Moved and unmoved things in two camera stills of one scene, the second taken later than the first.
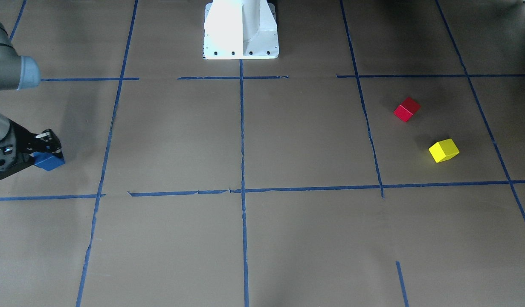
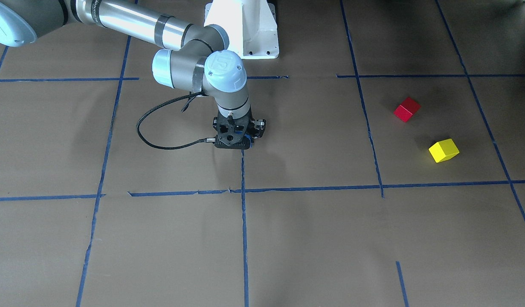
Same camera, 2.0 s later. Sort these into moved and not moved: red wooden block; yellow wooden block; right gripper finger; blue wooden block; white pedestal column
Moved: right gripper finger; blue wooden block
Not moved: red wooden block; white pedestal column; yellow wooden block
